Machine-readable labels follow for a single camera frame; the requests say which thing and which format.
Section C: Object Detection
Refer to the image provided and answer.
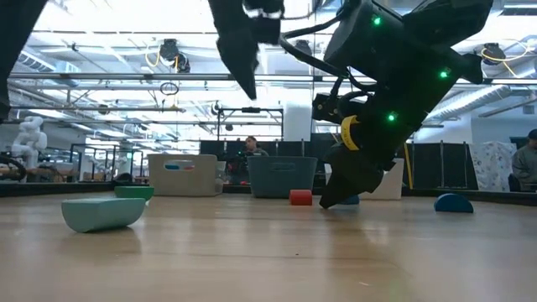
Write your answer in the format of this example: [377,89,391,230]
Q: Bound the black low partition panels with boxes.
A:
[199,133,336,185]

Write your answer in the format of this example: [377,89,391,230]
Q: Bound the red small block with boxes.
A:
[289,189,314,206]

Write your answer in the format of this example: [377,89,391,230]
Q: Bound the black partition with posts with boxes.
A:
[404,141,480,190]

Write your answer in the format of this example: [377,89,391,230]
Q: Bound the green small block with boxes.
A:
[113,185,155,202]

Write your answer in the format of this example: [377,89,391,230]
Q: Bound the teal plastic bin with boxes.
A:
[247,156,319,200]

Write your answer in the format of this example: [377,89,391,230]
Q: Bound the pale turquoise small block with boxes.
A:
[61,197,147,234]

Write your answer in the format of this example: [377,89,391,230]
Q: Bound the black curved hose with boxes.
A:
[0,151,37,184]

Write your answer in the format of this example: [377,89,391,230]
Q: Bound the yellow hanging cable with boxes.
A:
[402,142,414,190]

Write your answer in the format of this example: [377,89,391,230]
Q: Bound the yellow tape tag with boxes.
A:
[340,114,362,152]

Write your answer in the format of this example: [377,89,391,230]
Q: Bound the white plastic bin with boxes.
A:
[358,158,405,200]

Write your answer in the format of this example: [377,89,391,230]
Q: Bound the light grey plastic bin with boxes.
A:
[147,154,224,198]

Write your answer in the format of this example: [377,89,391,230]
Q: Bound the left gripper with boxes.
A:
[208,0,285,101]

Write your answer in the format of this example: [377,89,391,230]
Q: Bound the black gantry frame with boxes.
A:
[216,107,285,142]

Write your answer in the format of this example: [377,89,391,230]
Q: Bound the white pillar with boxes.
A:
[284,102,314,142]

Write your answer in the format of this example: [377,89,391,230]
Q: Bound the person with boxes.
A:
[510,128,537,193]
[227,135,269,185]

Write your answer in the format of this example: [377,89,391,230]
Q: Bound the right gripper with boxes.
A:
[319,95,424,210]

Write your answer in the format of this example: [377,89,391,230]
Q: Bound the white patterned sheet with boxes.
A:
[468,141,514,193]

